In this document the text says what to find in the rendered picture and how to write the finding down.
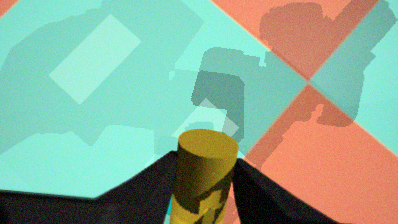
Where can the yellow cylinder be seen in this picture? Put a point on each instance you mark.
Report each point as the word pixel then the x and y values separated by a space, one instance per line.
pixel 205 167

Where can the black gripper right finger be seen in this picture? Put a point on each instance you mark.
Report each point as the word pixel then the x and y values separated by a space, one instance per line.
pixel 260 200

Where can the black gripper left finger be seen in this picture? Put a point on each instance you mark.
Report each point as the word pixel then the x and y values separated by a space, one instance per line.
pixel 142 199

